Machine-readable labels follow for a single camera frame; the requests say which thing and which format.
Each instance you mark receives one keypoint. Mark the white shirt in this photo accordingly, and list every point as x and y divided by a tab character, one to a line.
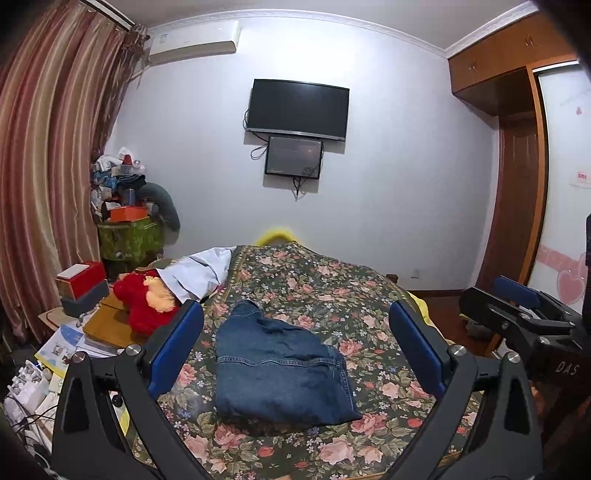
198	272

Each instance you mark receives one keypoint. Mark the yellow bed sheet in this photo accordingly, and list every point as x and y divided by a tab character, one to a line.
277	234

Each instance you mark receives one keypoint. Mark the orange box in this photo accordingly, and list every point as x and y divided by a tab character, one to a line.
129	213

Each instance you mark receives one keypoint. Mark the white sliding wardrobe door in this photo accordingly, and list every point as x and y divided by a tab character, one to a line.
565	207

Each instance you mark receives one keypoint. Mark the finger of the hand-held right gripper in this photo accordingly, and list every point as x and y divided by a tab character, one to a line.
503	318
515	290

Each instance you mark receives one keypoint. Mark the white air conditioner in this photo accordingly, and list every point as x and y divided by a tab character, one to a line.
194	44

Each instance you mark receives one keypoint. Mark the small wall monitor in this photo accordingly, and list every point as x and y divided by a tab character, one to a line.
293	154

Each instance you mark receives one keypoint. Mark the white wall socket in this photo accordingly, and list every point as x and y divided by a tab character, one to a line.
416	273

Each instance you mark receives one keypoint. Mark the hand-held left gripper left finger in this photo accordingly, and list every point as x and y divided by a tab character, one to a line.
178	346

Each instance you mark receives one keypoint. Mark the stack of booklets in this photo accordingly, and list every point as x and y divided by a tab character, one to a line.
60	348

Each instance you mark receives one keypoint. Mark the blue denim jacket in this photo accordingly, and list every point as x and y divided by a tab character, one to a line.
277	369

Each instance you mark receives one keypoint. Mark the red plush toy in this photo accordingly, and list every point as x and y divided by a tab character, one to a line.
136	304

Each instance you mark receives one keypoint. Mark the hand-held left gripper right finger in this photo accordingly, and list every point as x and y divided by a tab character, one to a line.
415	346

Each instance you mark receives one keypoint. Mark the wall television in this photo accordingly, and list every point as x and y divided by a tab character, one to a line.
298	108

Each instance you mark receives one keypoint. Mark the wooden wardrobe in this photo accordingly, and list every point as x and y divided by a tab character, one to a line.
498	60

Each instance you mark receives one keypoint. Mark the green fabric box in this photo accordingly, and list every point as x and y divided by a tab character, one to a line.
129	240

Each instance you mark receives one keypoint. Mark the grey box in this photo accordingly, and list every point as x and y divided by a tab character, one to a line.
85	302

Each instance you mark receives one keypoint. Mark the grey cushion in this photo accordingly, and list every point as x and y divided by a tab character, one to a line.
164	203

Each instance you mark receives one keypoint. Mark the wooden nightstand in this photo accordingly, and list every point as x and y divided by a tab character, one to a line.
106	323

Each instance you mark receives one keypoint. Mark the red box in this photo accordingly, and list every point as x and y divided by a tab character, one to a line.
83	277

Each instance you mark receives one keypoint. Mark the floral bedspread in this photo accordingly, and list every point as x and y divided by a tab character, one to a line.
323	295

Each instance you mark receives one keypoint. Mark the pile of mixed clutter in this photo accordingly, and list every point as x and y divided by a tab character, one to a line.
115	180

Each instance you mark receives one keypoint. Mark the grey bag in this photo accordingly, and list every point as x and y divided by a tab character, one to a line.
474	328

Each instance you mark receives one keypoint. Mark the striped brown curtain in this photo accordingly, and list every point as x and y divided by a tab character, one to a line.
55	161

